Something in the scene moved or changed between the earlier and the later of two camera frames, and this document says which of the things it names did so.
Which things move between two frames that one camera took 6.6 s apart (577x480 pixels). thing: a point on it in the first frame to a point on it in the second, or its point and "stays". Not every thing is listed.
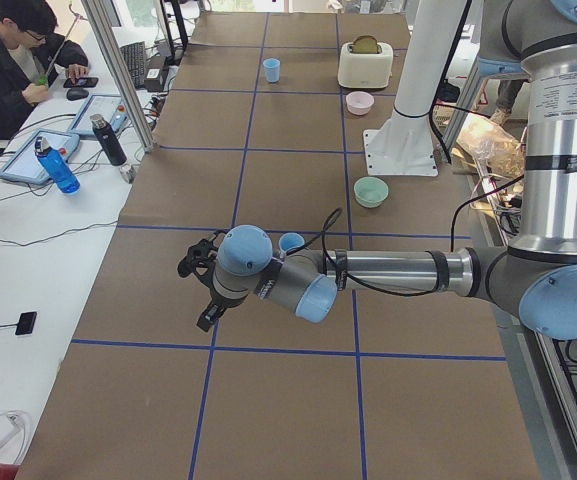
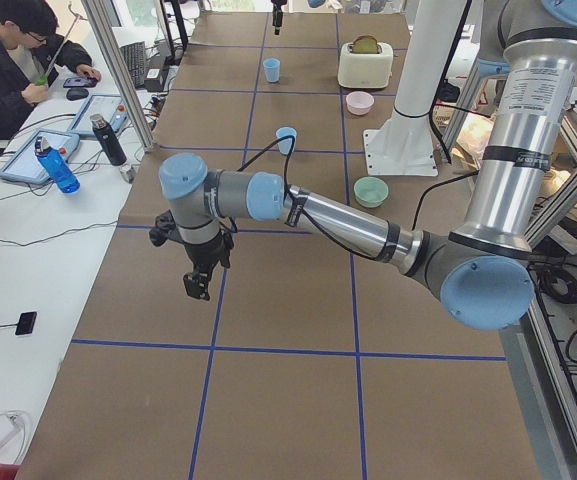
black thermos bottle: (109, 140) stays
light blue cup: (272, 69) stays
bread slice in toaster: (365, 44) stays
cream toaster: (365, 70) stays
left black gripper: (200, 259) to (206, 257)
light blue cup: (290, 240) to (285, 145)
